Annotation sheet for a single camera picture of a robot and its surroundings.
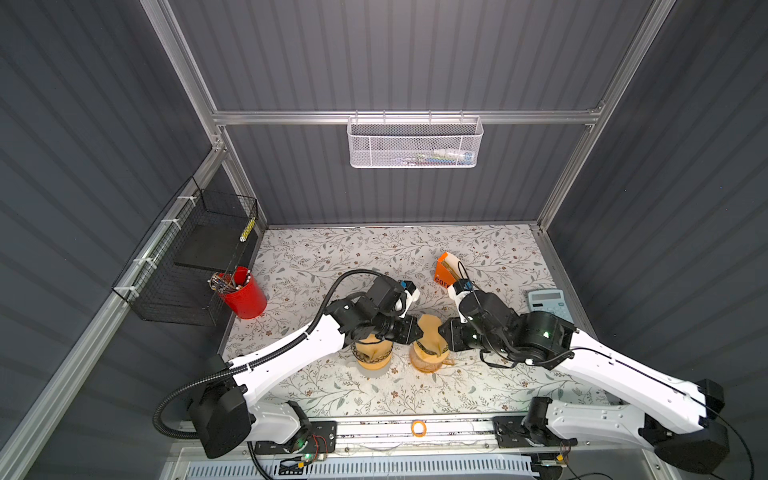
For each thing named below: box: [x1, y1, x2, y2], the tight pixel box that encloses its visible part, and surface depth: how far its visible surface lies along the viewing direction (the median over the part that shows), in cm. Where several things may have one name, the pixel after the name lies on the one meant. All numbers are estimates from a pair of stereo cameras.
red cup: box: [216, 266, 268, 319], surface depth 92 cm
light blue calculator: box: [528, 289, 575, 323], surface depth 98 cm
